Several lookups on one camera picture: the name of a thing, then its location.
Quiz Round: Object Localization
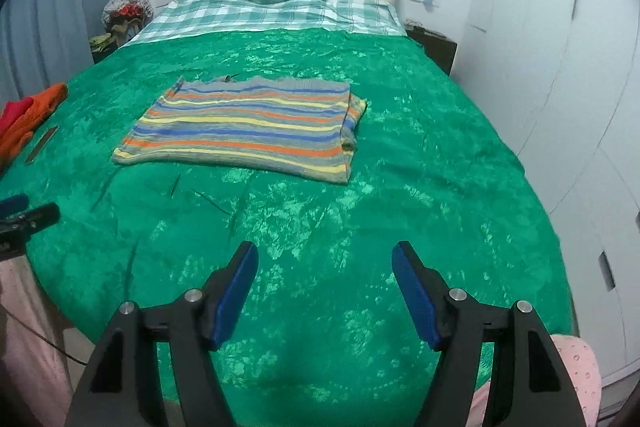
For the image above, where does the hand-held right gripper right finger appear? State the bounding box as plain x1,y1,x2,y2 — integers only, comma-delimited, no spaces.
391,241,588,427

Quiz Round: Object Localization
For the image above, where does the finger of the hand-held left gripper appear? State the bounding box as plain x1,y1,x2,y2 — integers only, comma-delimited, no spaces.
0,202,61,239
0,193,29,216

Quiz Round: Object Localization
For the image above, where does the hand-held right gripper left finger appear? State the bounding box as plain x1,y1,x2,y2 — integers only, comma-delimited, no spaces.
64,241,260,427

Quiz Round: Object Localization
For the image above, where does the striped knit shirt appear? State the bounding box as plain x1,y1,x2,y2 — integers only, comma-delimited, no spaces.
111,76,368,186

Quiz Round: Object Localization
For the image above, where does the pile of mixed clothes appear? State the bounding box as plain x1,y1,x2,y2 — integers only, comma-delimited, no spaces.
90,14,147,65

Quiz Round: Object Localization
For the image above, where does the black smartphone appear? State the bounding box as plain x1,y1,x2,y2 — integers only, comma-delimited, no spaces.
25,125,60,165

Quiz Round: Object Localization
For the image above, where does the red cloth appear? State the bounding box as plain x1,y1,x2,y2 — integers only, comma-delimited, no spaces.
0,98,33,135

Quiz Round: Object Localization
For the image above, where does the orange cloth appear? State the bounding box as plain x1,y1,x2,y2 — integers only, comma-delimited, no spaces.
0,83,68,172

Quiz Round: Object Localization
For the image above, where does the green velvet blanket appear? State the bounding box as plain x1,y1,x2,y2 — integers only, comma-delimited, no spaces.
0,28,573,427

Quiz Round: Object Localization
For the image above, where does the pink dotted bed sheet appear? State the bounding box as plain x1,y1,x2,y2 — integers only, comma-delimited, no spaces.
0,257,603,427

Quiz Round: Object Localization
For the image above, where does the floral fabric bundle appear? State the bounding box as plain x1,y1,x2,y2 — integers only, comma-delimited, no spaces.
102,0,155,24

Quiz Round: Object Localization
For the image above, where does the dark wooden nightstand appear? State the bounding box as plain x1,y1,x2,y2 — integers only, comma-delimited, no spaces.
404,19,458,75

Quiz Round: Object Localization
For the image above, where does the white wardrobe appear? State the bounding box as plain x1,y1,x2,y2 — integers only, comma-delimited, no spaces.
450,0,640,388

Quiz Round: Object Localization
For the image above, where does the green checkered bed sheet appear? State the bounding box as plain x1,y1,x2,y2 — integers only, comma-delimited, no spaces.
120,0,407,48

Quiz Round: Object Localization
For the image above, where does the black cable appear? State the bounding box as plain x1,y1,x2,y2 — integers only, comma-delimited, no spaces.
0,304,90,365

